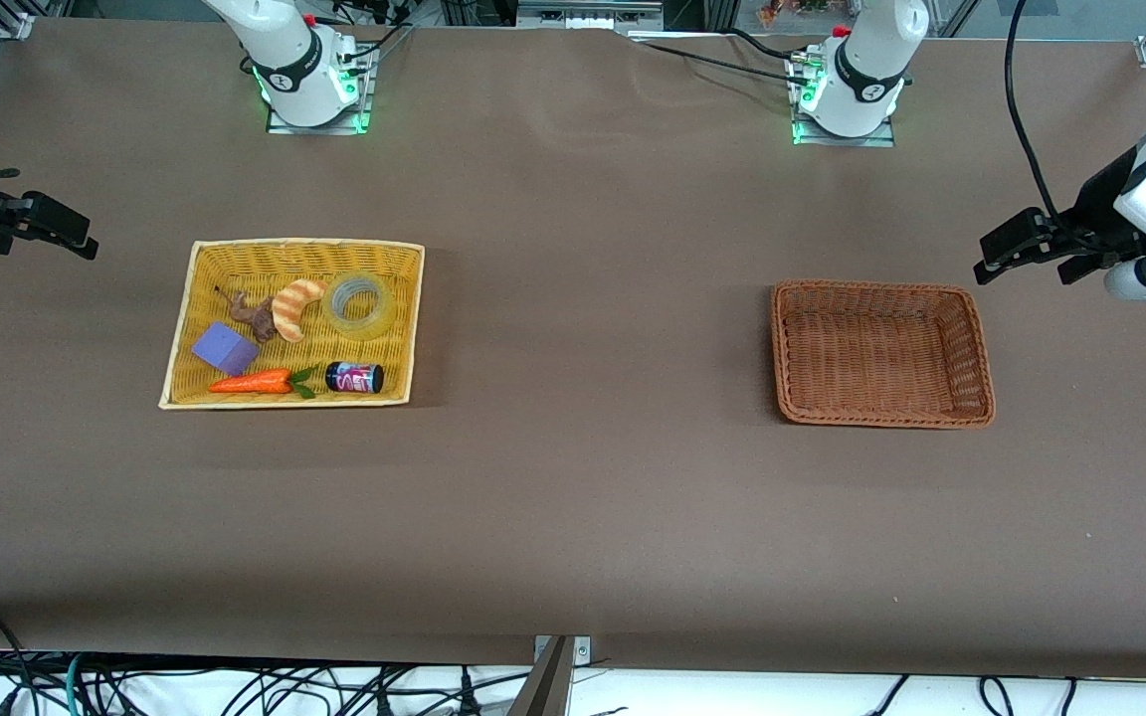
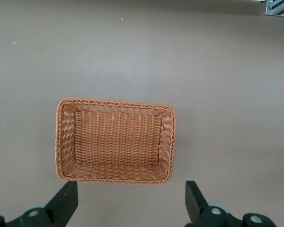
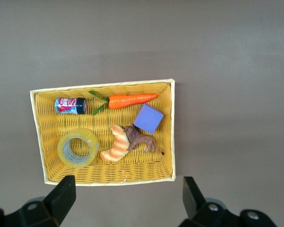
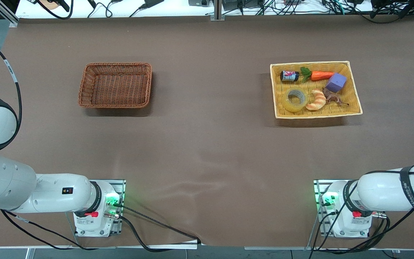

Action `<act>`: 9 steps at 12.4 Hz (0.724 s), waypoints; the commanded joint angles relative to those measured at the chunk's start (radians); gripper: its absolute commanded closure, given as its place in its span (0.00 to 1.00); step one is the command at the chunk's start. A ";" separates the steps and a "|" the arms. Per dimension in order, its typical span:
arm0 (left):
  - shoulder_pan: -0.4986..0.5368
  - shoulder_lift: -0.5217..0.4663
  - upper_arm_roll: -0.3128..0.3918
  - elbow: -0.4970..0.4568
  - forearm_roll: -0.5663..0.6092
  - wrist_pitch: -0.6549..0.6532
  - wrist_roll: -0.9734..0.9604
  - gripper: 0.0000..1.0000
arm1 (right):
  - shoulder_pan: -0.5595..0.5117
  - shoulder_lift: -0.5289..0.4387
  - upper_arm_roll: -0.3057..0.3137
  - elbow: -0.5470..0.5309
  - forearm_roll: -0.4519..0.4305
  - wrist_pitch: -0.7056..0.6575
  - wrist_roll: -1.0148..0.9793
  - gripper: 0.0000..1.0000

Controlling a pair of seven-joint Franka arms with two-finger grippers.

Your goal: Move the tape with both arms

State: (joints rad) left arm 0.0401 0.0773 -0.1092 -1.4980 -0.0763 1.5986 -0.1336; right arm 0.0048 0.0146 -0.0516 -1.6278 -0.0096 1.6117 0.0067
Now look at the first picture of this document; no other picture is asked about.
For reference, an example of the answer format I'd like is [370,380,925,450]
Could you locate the yellow wicker basket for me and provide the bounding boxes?
[157,237,427,411]

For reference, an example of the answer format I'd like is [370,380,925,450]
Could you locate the clear yellowish tape roll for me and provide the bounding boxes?
[322,271,397,342]

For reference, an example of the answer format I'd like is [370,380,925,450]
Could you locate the small printed can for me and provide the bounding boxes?
[324,361,385,396]

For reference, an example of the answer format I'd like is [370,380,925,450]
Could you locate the metal table bracket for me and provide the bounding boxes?
[508,634,594,716]

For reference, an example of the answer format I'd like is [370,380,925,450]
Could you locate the orange toy carrot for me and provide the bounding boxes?
[208,367,320,401]

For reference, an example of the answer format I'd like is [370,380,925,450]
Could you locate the brown table cover sheet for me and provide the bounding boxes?
[0,15,1146,679]

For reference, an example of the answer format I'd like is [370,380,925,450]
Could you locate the grey metal equipment box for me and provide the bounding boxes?
[516,0,666,31]

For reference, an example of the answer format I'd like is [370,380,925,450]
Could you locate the toy croissant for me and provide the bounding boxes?
[271,279,328,344]

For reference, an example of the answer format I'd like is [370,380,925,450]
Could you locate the purple foam cube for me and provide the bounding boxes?
[191,321,261,377]

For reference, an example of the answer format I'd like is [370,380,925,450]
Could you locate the black base cable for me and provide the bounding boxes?
[630,36,805,85]

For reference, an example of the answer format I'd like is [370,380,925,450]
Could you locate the brown wicker basket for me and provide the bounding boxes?
[770,279,997,431]

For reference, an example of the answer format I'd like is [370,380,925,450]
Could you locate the brown lion figurine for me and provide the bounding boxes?
[215,286,279,344]

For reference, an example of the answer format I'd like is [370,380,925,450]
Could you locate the green cable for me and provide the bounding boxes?
[62,651,89,716]

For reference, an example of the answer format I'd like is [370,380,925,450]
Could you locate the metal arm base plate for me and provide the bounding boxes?
[788,48,898,148]
[265,40,377,135]

